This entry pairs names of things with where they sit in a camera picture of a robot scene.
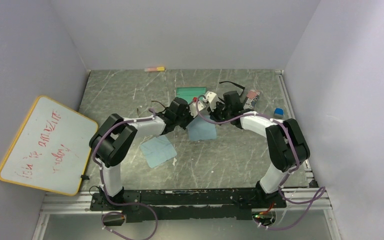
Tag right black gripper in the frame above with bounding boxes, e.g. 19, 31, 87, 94
207, 100, 232, 126

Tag blue cleaning cloth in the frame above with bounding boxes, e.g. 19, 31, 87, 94
186, 116, 217, 142
140, 135, 177, 168

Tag brown glasses case green lining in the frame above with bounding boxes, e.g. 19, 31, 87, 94
175, 87, 207, 104

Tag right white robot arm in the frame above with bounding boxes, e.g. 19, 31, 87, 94
203, 91, 311, 208

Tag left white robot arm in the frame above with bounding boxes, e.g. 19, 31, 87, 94
89, 97, 202, 210

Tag brown tinted sunglasses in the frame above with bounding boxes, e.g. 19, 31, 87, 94
136, 100, 167, 117

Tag pink yellow marker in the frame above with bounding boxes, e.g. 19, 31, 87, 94
144, 66, 166, 73

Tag blue whiteboard eraser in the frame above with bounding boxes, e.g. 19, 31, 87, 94
273, 107, 285, 119

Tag yellow framed whiteboard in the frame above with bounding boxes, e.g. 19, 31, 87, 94
0, 95, 99, 196

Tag black frame sunglasses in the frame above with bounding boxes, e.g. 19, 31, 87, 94
219, 80, 247, 98

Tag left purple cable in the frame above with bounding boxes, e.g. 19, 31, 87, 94
91, 107, 160, 240

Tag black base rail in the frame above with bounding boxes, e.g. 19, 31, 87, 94
89, 187, 287, 223

